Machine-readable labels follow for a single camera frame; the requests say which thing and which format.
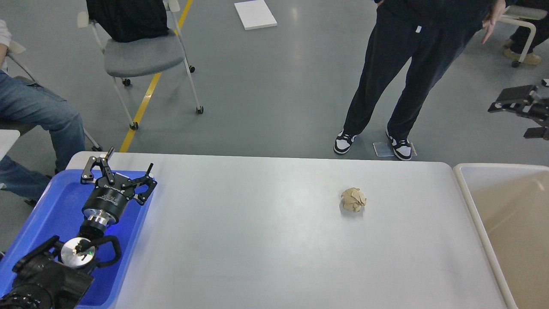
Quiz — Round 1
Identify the seated person in jeans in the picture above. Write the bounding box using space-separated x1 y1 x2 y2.
0 20 85 206

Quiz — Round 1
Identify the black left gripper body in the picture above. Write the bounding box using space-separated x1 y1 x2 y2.
81 173 135 224

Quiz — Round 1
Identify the beige plastic bin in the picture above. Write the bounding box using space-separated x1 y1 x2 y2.
454 164 549 309

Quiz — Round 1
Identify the crumpled brown paper ball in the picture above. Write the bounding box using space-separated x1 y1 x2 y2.
341 187 367 212

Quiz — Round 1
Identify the white chair at right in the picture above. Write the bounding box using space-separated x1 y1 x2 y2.
498 4 549 68

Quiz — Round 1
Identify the person seated far right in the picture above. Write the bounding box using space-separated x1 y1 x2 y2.
503 0 549 65

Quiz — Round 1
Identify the blue plastic tray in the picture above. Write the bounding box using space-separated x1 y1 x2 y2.
0 170 151 309

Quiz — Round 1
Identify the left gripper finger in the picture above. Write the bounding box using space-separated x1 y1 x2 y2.
80 146 115 184
125 163 157 205

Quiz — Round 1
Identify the standing person in black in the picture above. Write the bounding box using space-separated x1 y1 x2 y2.
334 0 515 161

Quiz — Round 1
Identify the white chair at left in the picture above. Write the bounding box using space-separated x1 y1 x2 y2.
0 41 76 135

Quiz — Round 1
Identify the white board on floor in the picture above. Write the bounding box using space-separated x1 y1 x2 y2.
234 0 277 30

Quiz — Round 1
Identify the grey white wheeled chair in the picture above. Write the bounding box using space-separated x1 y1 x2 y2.
77 0 204 130

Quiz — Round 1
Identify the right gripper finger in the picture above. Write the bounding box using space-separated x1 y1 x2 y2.
523 127 549 141
488 85 542 118

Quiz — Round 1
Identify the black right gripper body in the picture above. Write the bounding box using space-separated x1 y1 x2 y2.
537 98 549 127

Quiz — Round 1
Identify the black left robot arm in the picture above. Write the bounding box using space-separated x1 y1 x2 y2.
1 149 157 309

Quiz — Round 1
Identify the black jacket on chair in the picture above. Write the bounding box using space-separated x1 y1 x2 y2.
86 0 169 43

